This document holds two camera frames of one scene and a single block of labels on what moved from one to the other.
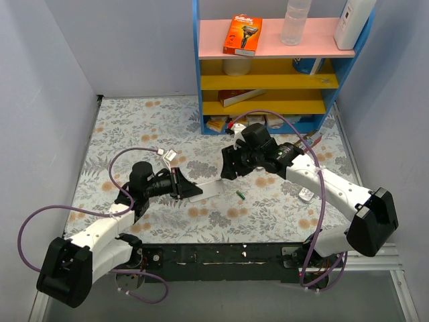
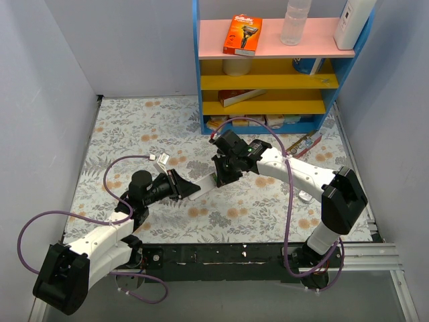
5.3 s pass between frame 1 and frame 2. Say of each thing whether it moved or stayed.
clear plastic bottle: stayed
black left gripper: stayed
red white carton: stayed
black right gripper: moved
